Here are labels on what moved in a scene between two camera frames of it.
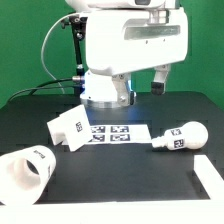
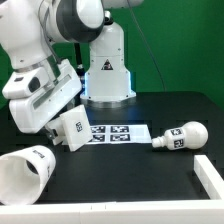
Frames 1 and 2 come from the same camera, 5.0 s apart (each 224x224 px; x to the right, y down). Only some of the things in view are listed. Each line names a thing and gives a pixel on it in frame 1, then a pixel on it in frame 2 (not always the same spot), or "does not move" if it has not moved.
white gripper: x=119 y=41 → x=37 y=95
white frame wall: x=185 y=211 does not move
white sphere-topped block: x=192 y=135 does not move
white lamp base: x=71 y=128 does not move
